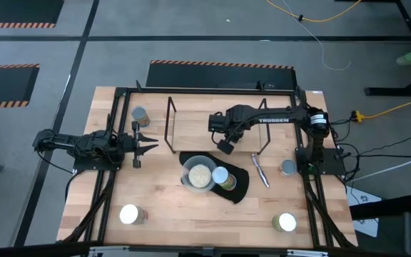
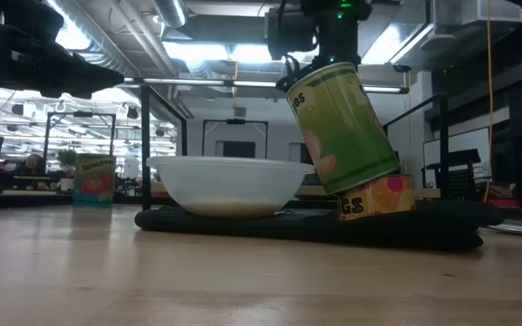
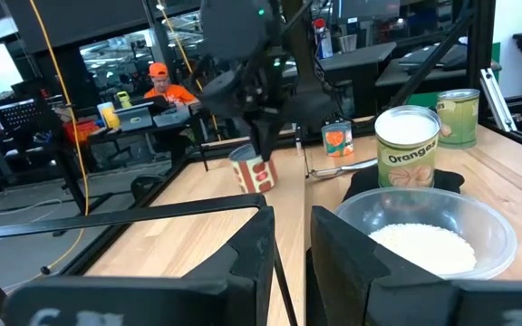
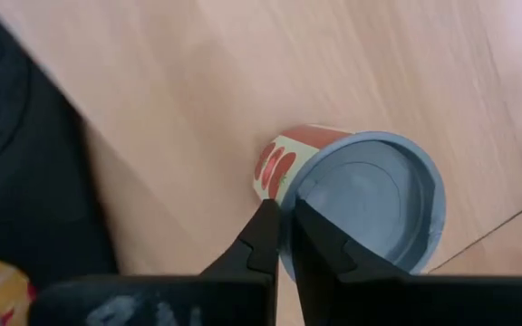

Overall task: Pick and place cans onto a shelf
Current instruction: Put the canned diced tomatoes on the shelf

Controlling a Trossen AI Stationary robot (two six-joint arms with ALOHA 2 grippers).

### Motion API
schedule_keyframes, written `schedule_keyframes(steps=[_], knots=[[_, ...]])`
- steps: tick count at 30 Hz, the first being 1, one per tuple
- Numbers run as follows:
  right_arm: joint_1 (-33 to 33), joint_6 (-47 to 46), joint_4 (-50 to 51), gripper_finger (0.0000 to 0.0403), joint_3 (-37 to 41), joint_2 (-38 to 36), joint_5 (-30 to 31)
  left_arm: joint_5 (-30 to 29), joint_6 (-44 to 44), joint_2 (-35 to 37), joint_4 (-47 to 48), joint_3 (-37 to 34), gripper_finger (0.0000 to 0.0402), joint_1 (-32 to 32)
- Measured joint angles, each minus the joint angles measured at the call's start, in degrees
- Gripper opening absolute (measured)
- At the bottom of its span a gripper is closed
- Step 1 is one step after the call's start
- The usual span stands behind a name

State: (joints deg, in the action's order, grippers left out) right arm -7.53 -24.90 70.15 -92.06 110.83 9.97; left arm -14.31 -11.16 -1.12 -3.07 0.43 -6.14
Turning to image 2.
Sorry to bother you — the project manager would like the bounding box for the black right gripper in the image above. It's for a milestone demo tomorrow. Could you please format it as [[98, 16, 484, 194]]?
[[317, 17, 363, 70]]

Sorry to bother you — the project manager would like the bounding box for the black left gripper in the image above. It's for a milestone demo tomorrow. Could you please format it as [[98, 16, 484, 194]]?
[[0, 0, 125, 100]]

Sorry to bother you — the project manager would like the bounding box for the tall green can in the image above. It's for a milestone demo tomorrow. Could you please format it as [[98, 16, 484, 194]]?
[[286, 62, 401, 197]]

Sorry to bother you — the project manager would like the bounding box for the tomatoes can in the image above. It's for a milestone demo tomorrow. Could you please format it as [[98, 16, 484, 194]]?
[[72, 153, 118, 208]]

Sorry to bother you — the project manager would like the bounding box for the short yellow fruit-print can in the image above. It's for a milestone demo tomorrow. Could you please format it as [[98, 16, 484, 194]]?
[[337, 174, 417, 222]]

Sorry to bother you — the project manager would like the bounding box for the potted green plant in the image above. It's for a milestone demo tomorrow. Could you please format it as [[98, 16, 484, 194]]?
[[56, 149, 79, 192]]

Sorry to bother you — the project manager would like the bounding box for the person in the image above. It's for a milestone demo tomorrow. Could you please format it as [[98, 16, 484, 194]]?
[[11, 153, 48, 183]]

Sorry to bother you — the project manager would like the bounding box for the horizontal overhead beam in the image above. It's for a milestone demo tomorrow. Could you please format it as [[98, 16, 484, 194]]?
[[122, 75, 410, 95]]

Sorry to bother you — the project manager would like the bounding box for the whiteboard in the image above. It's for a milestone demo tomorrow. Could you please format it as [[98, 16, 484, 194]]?
[[422, 126, 491, 183]]

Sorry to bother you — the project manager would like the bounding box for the clear plastic bowl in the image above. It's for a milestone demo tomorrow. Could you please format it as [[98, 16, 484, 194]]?
[[145, 155, 316, 219]]

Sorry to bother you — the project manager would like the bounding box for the black cart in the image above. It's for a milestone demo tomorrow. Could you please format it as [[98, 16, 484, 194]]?
[[422, 149, 483, 201]]

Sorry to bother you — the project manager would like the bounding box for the black mat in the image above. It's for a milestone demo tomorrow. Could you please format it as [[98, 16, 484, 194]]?
[[133, 198, 505, 253]]

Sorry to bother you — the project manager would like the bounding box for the silver ventilation duct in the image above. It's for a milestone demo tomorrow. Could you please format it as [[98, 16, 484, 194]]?
[[50, 0, 142, 78]]

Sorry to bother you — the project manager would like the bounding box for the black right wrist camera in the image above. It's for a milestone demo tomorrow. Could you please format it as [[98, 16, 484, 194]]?
[[266, 7, 320, 61]]

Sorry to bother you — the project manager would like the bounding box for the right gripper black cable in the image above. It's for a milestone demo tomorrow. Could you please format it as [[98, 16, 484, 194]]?
[[275, 53, 305, 93]]

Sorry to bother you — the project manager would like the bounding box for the background black metal frame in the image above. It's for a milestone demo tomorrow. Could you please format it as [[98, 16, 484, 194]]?
[[42, 110, 118, 177], [201, 118, 270, 160]]

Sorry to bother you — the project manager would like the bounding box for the black wire rack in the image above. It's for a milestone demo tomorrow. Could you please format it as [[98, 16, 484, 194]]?
[[140, 84, 450, 212]]

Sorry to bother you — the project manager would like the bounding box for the black wall screen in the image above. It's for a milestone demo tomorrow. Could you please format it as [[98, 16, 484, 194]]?
[[221, 140, 257, 159]]

